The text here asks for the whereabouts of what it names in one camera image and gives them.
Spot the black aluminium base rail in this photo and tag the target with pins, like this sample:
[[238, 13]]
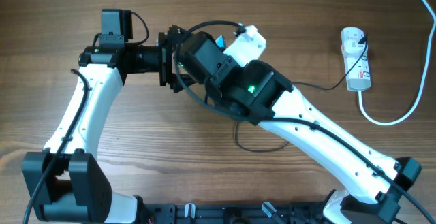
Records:
[[293, 213]]

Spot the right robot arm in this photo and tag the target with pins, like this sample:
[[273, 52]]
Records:
[[245, 88]]

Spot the white USB charger plug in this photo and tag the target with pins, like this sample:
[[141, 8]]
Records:
[[353, 47]]

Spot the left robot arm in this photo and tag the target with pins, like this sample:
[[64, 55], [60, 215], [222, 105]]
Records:
[[64, 179]]

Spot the white power strip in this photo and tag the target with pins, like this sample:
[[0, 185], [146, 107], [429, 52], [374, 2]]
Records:
[[357, 73]]

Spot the blue Galaxy smartphone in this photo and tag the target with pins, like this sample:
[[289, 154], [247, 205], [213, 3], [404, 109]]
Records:
[[220, 42]]

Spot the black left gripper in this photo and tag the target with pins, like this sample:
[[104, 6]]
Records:
[[175, 34]]

